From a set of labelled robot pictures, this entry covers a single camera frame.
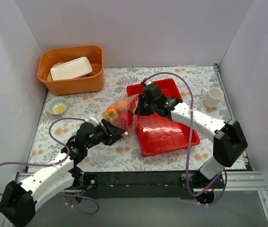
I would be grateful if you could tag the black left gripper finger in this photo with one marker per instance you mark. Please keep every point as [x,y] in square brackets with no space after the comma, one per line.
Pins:
[112,140]
[112,129]

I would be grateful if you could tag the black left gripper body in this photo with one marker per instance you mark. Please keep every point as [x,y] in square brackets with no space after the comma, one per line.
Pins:
[108,132]

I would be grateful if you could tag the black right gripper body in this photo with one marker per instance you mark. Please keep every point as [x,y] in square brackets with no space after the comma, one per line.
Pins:
[144,104]

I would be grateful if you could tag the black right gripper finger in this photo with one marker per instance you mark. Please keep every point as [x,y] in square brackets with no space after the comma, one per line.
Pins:
[140,106]
[148,111]

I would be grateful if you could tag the orange red tomato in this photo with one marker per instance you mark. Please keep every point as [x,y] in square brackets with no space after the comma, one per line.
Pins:
[111,114]

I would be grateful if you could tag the clear zip bag orange zipper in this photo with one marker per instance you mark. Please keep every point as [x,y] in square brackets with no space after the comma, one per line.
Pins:
[133,101]

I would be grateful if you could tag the peach fruit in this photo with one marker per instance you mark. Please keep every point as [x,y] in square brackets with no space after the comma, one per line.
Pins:
[122,105]

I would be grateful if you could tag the red plastic tray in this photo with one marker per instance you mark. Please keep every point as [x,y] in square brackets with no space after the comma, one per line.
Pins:
[158,134]

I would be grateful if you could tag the wrinkled red fruit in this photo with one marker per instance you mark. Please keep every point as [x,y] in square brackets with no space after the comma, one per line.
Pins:
[122,118]

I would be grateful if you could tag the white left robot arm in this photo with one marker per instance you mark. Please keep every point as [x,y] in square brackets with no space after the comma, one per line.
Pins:
[21,200]

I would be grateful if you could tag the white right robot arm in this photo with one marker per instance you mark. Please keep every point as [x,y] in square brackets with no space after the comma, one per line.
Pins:
[228,138]

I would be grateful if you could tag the patterned small bowl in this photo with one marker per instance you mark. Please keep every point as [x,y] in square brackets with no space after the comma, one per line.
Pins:
[57,106]

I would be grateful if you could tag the orange plastic tub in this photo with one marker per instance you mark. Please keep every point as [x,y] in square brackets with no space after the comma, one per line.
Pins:
[93,82]

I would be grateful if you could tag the white mug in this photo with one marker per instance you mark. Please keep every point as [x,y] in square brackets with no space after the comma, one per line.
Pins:
[212,97]

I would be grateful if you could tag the white rectangular dish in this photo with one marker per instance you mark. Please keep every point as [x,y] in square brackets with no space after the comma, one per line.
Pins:
[73,69]

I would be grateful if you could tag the yellow plate in tub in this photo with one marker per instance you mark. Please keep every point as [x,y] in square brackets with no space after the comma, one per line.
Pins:
[49,77]

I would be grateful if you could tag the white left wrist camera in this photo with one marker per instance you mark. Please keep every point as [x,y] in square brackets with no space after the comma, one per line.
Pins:
[93,119]

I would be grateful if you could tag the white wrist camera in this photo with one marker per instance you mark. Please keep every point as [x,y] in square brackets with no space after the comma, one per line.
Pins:
[147,83]
[93,119]

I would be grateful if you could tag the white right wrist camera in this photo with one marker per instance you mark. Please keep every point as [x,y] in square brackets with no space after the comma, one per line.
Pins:
[147,83]

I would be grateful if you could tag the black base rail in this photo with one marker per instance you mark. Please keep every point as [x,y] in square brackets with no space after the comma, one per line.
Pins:
[143,184]

